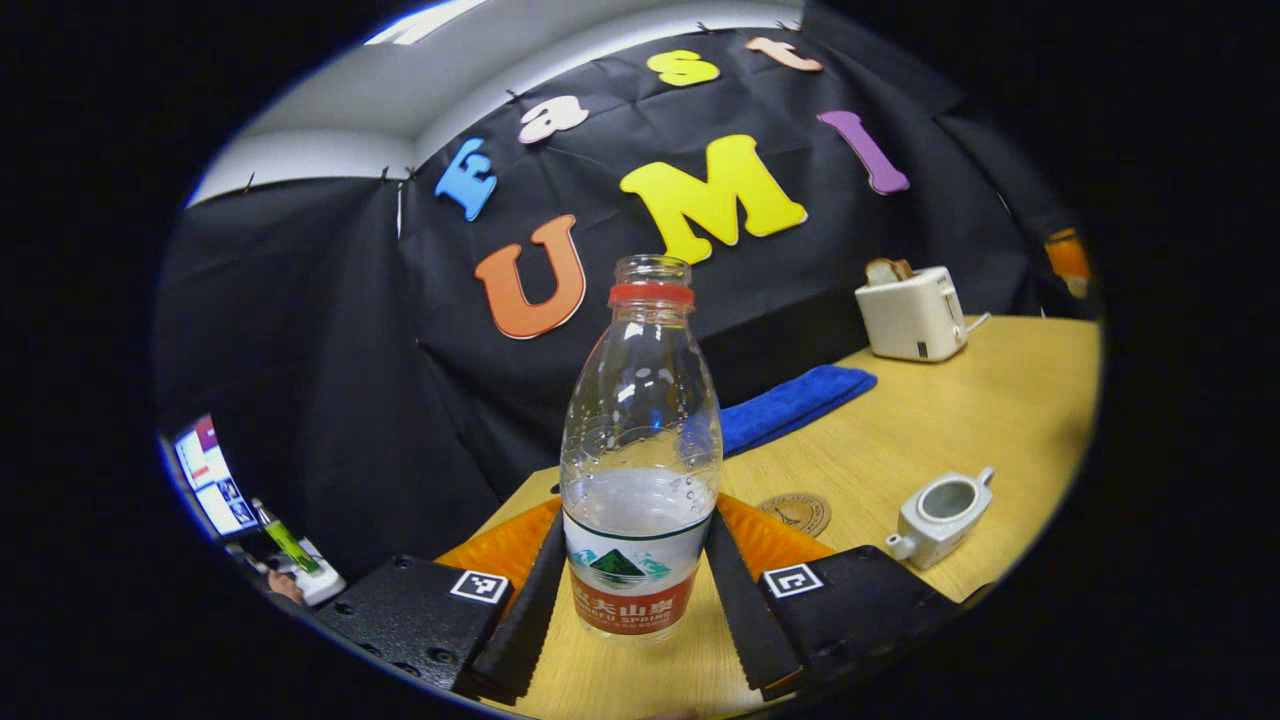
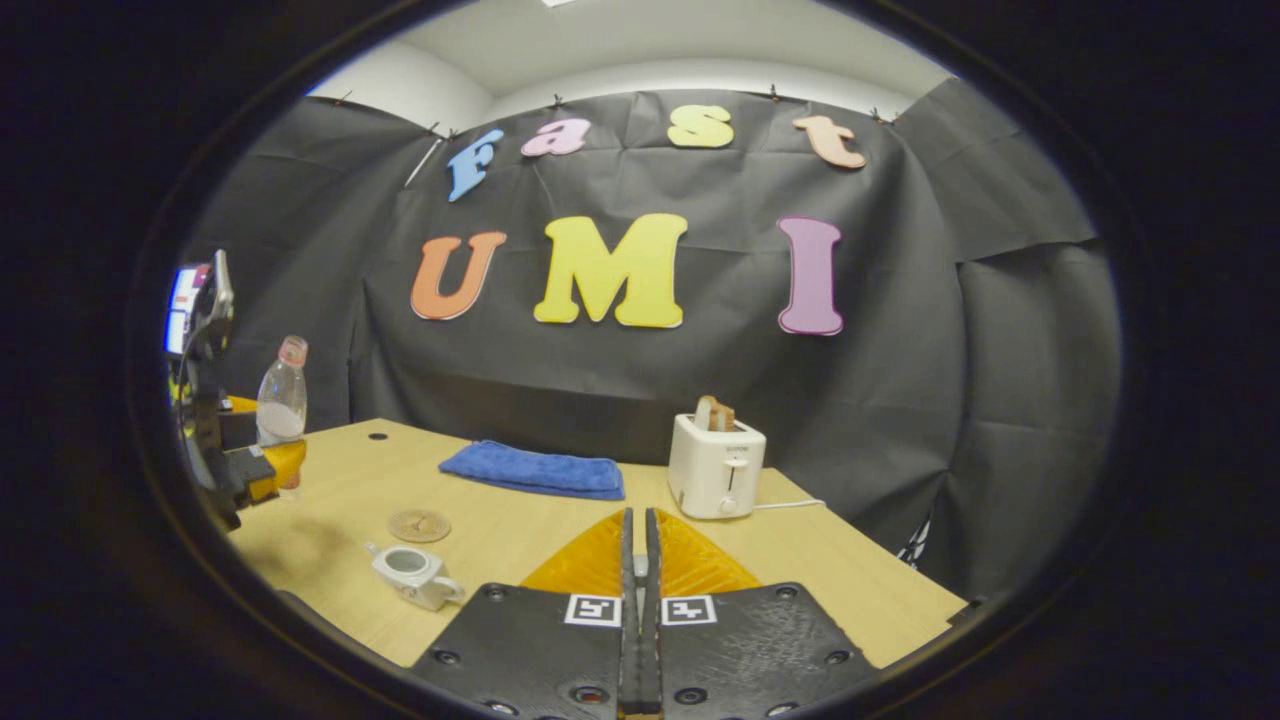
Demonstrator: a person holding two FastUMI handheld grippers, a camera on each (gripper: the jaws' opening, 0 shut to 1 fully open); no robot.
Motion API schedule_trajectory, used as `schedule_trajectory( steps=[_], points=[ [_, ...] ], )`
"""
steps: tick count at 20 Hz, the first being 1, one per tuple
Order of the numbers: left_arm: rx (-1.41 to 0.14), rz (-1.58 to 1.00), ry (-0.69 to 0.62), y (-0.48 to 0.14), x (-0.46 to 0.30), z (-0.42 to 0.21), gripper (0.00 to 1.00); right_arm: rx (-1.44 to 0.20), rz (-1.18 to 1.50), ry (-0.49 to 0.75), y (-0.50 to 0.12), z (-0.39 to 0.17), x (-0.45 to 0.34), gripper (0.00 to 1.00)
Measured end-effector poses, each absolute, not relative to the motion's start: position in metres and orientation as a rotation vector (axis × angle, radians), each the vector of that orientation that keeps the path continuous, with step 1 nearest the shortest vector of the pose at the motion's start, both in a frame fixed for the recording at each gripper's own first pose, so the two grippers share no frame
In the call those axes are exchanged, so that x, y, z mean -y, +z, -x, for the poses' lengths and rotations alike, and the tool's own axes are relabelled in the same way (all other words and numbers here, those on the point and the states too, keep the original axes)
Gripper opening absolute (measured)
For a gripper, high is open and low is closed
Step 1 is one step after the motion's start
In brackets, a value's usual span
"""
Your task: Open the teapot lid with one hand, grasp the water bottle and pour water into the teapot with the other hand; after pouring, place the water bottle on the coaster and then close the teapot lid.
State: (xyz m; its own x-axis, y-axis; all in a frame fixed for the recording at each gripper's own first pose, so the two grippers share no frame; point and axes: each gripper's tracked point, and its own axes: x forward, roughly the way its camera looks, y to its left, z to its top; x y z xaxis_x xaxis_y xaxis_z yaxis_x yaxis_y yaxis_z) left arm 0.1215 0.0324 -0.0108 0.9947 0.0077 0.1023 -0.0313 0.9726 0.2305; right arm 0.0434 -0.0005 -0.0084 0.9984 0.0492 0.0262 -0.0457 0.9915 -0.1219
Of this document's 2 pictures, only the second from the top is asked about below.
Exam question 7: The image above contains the clear plastic water bottle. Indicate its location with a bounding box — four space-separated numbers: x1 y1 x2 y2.
255 335 310 499

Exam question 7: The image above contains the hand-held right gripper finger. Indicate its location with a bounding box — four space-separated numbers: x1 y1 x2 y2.
410 507 641 720
640 507 883 720

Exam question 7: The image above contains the computer monitor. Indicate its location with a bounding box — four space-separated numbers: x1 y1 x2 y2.
165 263 211 357

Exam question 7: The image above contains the round woven coaster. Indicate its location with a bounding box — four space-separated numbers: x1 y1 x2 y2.
387 509 453 544

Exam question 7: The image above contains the black backdrop cloth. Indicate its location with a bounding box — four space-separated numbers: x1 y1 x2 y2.
180 78 1123 601

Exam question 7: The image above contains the black white patterned panel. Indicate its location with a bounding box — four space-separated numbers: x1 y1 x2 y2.
897 512 931 569

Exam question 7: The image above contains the white ceramic teacup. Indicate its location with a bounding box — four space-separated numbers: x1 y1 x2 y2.
364 542 467 612

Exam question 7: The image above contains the white toaster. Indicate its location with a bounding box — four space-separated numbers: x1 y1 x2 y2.
667 413 768 521

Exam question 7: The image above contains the blue folded towel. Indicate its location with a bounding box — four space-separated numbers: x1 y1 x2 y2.
438 440 627 501

